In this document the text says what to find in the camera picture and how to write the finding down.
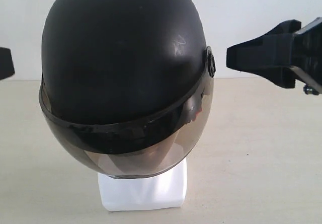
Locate white mannequin head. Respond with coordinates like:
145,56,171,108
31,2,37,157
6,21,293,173
97,143,188,205

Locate black helmet with tinted visor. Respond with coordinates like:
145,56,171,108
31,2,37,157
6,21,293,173
39,0,216,179

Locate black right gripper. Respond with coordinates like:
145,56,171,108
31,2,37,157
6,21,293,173
226,17,321,95

